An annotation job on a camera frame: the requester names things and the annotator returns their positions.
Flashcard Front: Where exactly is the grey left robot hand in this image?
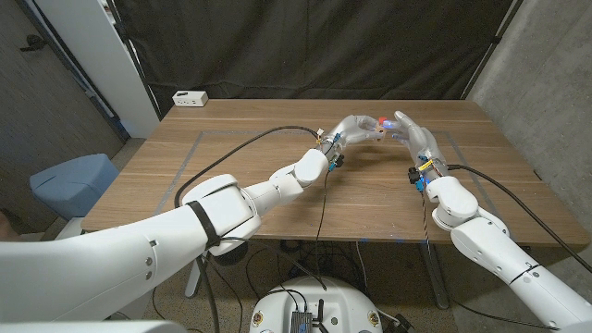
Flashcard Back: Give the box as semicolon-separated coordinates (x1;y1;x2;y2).
322;114;386;156

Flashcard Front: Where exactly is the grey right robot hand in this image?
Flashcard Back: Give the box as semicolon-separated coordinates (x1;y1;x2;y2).
385;110;448;175

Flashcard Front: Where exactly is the black backdrop curtain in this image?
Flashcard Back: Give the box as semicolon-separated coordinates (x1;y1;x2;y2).
112;0;515;116

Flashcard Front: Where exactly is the black backdrop stand pole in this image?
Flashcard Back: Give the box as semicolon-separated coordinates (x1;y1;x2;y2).
459;0;526;101
105;0;164;122

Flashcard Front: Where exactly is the grey table leg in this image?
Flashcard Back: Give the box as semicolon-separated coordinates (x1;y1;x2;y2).
417;242;451;311

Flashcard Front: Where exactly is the white power strip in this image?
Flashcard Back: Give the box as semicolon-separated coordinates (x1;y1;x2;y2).
171;90;210;108

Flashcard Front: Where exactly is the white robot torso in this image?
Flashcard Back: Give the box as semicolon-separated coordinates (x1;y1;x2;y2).
249;275;385;333

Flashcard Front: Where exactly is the black round disc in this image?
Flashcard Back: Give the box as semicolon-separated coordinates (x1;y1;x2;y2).
215;240;250;267

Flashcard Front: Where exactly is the grey electronics box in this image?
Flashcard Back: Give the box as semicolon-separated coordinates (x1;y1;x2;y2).
290;310;315;333

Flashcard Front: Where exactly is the white table leg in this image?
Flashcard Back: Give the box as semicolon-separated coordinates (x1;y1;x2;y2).
183;256;207;299

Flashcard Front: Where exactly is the blue padded stool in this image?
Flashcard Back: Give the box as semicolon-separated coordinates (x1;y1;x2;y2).
29;153;121;221

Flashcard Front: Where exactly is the person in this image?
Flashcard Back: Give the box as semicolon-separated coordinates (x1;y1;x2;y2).
0;210;19;244

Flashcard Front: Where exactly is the thin black hanging cable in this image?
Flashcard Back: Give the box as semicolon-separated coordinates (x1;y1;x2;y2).
313;168;330;290
418;191;561;332

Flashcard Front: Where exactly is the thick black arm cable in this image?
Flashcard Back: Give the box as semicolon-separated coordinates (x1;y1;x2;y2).
446;164;592;274
173;125;321;209

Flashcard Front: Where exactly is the black cable bundle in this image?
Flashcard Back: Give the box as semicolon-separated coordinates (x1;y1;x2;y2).
243;239;367;300

